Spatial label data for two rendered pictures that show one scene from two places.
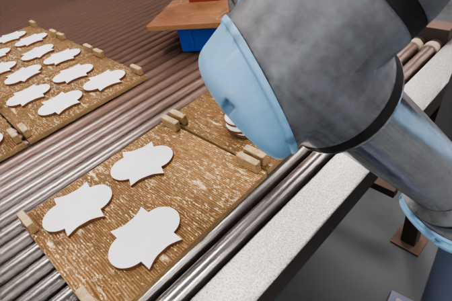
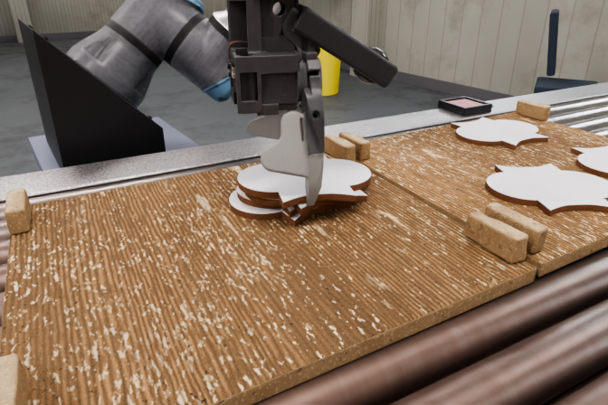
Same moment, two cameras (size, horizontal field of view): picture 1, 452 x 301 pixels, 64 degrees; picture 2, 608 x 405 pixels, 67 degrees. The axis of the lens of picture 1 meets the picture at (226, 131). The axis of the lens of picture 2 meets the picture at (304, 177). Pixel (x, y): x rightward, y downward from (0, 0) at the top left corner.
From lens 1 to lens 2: 123 cm
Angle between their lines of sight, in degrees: 118
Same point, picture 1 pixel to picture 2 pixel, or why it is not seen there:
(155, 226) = (487, 131)
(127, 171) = (572, 177)
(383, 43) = not seen: outside the picture
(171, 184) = (477, 160)
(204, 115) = (419, 242)
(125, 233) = (525, 133)
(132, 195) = (540, 162)
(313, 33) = not seen: outside the picture
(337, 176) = (250, 146)
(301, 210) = not seen: hidden behind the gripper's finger
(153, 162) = (522, 177)
